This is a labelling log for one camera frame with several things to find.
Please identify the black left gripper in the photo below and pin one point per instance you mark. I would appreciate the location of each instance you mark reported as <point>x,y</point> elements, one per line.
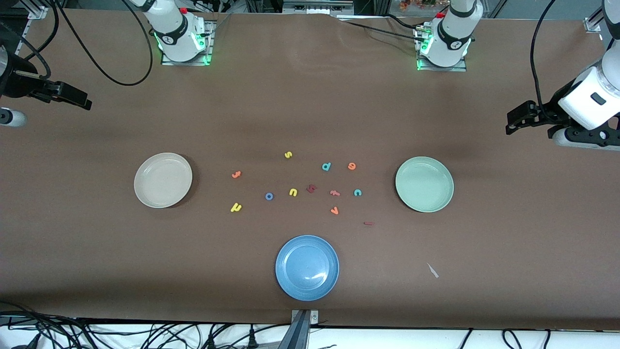
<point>551,111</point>

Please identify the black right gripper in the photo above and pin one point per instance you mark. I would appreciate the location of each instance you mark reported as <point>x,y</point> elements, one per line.
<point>19,83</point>

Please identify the yellow foam letter h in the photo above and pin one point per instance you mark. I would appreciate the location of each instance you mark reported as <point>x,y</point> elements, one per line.
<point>236,208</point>

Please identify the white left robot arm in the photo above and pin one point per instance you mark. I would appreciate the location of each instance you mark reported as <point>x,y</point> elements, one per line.
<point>448,39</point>

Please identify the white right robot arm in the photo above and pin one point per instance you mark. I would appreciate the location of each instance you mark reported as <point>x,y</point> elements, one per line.
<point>179,36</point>

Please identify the green round plate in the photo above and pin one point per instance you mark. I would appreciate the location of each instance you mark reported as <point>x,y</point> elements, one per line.
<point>424,184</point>

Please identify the beige round plate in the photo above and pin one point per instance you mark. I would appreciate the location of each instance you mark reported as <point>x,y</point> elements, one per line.
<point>162,180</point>

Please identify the brown table cover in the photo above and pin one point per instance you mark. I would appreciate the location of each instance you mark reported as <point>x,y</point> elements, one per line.
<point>97,252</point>

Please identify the white paper scrap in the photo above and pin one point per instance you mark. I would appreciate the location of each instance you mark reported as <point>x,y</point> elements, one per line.
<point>432,270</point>

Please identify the dark red foam letter k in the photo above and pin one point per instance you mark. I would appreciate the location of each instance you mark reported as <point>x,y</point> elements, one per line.
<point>311,189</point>

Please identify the grey metal box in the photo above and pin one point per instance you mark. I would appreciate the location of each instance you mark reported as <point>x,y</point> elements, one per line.
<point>317,6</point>

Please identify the blue round plate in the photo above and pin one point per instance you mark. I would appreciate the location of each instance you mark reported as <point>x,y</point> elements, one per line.
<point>307,267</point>

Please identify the aluminium frame profile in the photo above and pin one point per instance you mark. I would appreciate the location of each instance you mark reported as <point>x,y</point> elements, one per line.
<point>595,23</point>
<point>38,10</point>

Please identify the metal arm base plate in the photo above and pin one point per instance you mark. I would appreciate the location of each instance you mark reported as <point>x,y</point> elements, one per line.
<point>443,69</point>
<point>186,63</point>

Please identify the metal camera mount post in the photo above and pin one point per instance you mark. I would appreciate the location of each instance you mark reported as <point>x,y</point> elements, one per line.
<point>301,325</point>

